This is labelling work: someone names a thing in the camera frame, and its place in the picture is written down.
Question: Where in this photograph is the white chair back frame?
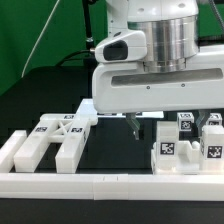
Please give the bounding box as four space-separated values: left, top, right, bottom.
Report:
14 114 98 174

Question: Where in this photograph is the white chair nut cube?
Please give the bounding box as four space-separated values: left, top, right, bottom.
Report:
206 113 222 125
177 112 194 132

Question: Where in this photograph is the black camera pole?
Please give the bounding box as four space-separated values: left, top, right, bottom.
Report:
82 0 94 50

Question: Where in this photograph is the white chair seat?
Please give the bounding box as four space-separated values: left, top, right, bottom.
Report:
151 140 219 175

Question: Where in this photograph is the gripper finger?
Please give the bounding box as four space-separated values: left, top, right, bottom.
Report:
126 113 140 140
196 109 210 136

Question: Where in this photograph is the black cable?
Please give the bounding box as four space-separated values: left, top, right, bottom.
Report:
54 48 98 68

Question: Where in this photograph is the white cable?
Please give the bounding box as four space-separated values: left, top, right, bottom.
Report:
21 0 62 79

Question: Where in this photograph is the white left fence bar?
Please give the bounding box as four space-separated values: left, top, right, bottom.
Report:
0 130 27 173

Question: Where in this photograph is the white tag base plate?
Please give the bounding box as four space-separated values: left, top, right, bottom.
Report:
77 99 164 119

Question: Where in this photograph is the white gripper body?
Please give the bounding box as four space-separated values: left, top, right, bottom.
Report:
92 30 224 113

